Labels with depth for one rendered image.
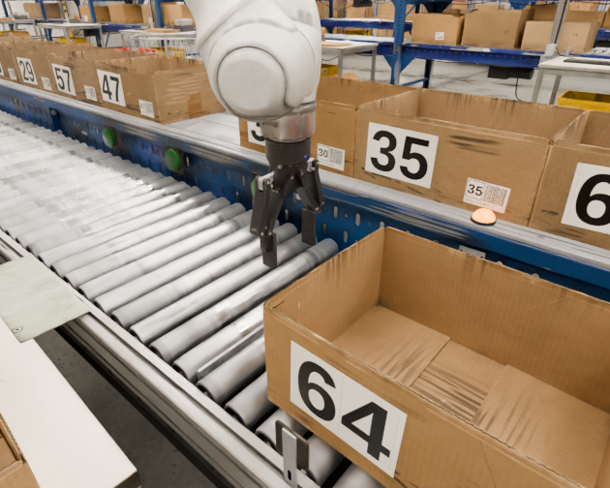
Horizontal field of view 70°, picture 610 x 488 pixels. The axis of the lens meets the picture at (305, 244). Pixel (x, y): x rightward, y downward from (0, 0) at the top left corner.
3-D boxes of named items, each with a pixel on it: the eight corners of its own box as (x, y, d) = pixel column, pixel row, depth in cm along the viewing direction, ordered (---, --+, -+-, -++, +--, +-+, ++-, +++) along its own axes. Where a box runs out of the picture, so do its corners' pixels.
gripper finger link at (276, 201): (296, 175, 73) (291, 173, 72) (274, 238, 74) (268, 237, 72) (279, 170, 75) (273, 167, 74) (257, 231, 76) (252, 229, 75)
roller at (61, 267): (41, 262, 93) (52, 280, 92) (226, 191, 128) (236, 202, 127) (42, 275, 97) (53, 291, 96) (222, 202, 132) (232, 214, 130)
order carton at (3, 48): (-8, 77, 234) (-19, 43, 226) (48, 72, 254) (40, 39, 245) (20, 86, 212) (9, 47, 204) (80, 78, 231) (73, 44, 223)
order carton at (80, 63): (56, 96, 190) (45, 53, 182) (119, 86, 210) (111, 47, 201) (102, 108, 168) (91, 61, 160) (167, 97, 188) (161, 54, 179)
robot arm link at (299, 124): (245, 100, 68) (248, 137, 71) (289, 108, 63) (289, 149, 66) (285, 92, 74) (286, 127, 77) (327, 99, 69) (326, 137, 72)
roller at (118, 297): (81, 299, 84) (93, 307, 81) (269, 211, 119) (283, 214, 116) (89, 320, 86) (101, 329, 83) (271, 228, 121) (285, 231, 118)
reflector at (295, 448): (275, 479, 55) (272, 421, 50) (281, 473, 56) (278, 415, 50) (305, 505, 52) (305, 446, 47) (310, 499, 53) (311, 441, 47)
